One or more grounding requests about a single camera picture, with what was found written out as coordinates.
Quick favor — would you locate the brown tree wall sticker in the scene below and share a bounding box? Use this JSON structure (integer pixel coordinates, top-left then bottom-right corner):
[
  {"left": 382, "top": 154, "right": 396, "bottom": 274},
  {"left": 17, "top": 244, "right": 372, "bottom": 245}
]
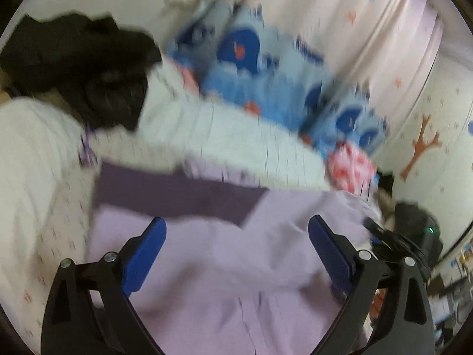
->
[{"left": 400, "top": 114, "right": 443, "bottom": 180}]

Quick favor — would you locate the pink patterned cloth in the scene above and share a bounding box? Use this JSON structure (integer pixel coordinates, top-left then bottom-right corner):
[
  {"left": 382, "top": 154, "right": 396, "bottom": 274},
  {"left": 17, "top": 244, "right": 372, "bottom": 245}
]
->
[{"left": 327, "top": 143, "right": 378, "bottom": 195}]

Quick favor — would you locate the black clothing pile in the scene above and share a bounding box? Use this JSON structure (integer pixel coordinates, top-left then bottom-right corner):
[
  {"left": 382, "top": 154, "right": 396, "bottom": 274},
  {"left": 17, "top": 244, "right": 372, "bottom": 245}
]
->
[{"left": 0, "top": 13, "right": 163, "bottom": 132}]

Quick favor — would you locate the blue printed blanket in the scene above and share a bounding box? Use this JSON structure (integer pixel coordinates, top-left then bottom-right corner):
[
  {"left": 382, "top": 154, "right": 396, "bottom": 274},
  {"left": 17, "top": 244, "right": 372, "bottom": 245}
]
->
[{"left": 166, "top": 0, "right": 388, "bottom": 159}]

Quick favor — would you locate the pink curtain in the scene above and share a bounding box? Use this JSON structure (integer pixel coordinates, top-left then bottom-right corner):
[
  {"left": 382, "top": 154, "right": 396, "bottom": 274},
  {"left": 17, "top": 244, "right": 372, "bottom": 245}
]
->
[{"left": 325, "top": 0, "right": 446, "bottom": 126}]

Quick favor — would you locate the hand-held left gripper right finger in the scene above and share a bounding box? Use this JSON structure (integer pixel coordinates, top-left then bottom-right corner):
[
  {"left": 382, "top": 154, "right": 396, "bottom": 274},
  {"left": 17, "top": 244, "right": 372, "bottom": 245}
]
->
[{"left": 308, "top": 215, "right": 435, "bottom": 355}]

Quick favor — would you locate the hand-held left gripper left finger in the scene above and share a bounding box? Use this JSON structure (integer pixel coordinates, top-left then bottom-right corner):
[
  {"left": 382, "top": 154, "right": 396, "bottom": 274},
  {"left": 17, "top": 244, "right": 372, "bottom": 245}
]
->
[{"left": 42, "top": 217, "right": 168, "bottom": 355}]

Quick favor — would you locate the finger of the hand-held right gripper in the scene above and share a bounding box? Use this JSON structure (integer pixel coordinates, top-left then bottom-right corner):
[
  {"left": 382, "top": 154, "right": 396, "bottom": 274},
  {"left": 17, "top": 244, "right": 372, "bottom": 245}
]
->
[{"left": 363, "top": 217, "right": 409, "bottom": 263}]

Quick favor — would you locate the lilac garment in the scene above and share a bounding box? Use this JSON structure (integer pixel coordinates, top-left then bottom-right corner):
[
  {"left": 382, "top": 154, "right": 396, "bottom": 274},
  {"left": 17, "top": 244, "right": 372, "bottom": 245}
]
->
[{"left": 86, "top": 161, "right": 387, "bottom": 355}]

